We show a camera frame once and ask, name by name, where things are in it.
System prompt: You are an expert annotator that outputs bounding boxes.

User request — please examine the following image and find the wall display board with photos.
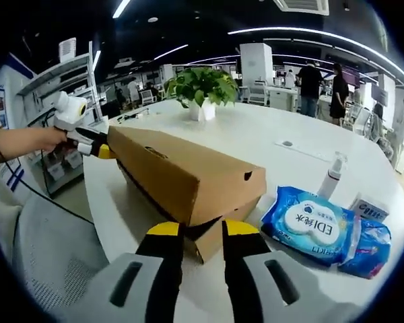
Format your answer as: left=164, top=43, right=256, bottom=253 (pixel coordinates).
left=0, top=80, right=24, bottom=189

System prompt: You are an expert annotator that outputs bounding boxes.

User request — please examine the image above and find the brown cardboard shoe box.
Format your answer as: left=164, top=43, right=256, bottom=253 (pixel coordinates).
left=106, top=124, right=267, bottom=265

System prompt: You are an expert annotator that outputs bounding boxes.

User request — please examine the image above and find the white pump bottle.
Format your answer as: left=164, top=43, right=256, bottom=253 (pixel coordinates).
left=316, top=150, right=348, bottom=200

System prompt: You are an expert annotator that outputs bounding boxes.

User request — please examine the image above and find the white perforated device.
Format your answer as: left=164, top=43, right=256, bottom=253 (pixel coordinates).
left=58, top=36, right=77, bottom=63

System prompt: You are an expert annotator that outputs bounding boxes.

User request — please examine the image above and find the person's left hand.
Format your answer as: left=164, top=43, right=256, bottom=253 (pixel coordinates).
left=30, top=126, right=71, bottom=153

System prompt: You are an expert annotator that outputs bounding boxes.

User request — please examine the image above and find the green plant in white pot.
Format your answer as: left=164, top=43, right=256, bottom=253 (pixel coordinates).
left=164, top=67, right=240, bottom=122

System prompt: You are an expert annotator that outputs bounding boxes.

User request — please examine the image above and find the long ceiling strip light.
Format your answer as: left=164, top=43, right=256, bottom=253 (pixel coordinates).
left=227, top=26, right=404, bottom=81

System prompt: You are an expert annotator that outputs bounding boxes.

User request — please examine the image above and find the blue white wet wipes pack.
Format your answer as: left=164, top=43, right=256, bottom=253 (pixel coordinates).
left=259, top=185, right=358, bottom=268

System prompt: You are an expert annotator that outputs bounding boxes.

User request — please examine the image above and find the black table cable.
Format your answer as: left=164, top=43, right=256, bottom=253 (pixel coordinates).
left=116, top=112, right=145, bottom=122

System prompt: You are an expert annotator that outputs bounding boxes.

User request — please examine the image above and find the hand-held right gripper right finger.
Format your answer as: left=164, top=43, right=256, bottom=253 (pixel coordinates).
left=221, top=219, right=358, bottom=323

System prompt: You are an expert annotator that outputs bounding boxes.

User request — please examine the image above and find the white carton box with text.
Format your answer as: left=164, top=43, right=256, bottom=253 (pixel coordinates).
left=349, top=191, right=391, bottom=223

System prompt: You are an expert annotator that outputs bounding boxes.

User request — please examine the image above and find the blue plastic soft pack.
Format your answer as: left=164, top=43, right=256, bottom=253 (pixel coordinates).
left=336, top=215, right=392, bottom=280

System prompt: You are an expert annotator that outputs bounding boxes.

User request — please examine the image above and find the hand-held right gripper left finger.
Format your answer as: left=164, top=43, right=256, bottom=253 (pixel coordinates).
left=70, top=221, right=187, bottom=323

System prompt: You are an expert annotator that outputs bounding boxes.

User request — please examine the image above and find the ceiling air conditioner vent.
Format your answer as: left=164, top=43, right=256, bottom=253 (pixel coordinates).
left=272, top=0, right=331, bottom=16

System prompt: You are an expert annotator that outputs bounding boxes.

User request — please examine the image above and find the white metal shelf rack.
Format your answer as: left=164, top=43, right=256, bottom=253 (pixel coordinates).
left=16, top=40, right=104, bottom=198

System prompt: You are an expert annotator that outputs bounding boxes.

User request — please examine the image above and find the white power strip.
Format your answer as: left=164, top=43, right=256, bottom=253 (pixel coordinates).
left=274, top=139, right=334, bottom=162

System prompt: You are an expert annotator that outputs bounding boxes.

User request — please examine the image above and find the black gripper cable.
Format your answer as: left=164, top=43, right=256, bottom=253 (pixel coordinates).
left=0, top=119, right=97, bottom=225

